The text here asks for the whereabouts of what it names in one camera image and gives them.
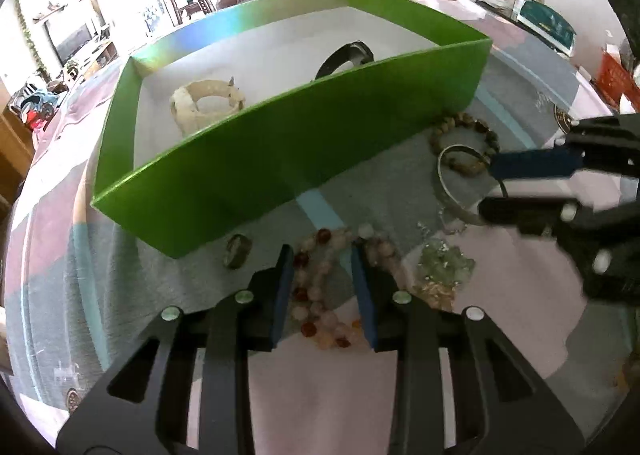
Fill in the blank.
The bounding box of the green cardboard box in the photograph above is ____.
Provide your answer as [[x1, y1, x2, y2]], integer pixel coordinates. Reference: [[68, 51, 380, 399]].
[[90, 0, 493, 261]]

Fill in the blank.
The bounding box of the red cardboard box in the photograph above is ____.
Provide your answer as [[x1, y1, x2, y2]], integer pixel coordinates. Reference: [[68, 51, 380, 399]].
[[595, 47, 640, 110]]

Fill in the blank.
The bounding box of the pale green stone bracelet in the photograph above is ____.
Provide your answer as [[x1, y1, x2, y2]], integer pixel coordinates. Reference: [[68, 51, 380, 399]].
[[412, 240, 476, 313]]

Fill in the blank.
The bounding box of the flat screen television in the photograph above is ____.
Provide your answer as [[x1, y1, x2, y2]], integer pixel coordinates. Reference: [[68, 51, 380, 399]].
[[45, 17, 96, 66]]

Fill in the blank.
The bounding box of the dark green flat box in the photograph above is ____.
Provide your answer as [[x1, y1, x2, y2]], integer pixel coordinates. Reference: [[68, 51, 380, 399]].
[[517, 0, 576, 56]]

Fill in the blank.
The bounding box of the white chunky bracelet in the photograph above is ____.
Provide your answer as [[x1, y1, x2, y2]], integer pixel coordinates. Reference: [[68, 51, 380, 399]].
[[170, 79, 247, 138]]

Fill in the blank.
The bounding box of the pink and red bead bracelet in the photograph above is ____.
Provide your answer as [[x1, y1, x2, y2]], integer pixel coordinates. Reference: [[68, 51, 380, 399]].
[[292, 222, 408, 351]]

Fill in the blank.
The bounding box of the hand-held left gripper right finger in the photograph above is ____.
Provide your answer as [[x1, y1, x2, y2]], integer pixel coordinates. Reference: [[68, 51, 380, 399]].
[[350, 239, 585, 455]]

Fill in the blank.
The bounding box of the brown wooden bead bracelet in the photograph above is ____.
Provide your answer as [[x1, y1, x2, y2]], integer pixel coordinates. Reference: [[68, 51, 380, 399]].
[[430, 112, 501, 176]]

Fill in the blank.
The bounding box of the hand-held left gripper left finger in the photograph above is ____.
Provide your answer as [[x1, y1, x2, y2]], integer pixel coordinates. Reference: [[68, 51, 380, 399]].
[[56, 244, 296, 455]]

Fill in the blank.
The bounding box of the colourful toy pile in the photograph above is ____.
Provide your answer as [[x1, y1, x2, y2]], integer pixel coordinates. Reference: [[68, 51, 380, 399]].
[[10, 80, 57, 132]]

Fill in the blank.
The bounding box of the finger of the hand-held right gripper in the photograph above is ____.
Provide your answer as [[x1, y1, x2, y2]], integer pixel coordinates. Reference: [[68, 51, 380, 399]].
[[491, 114, 640, 183], [477, 194, 640, 306]]

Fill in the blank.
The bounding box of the silver bangle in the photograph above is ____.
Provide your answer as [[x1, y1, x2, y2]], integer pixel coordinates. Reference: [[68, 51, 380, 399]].
[[436, 145, 506, 226]]

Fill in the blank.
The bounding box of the pastel patchwork tablecloth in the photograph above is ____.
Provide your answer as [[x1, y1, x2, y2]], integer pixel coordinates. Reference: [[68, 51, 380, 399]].
[[0, 0, 640, 436]]

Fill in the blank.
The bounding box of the dark green ring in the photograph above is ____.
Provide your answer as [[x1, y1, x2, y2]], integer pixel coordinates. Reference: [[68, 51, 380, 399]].
[[223, 233, 251, 270]]

